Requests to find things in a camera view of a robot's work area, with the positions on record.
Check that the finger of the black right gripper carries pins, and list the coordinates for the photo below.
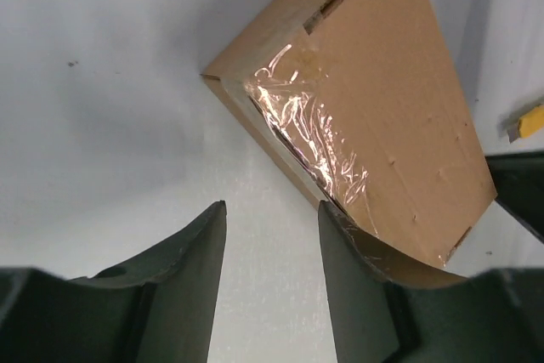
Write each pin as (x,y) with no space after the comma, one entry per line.
(518,178)

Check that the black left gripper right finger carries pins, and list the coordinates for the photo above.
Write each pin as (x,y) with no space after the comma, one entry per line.
(388,307)

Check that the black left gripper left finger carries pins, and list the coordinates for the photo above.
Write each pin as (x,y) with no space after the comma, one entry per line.
(157,306)

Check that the yellow utility knife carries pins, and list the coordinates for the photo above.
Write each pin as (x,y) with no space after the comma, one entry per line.
(528,124)

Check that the brown cardboard express box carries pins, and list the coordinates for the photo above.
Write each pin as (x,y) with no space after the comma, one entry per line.
(359,104)

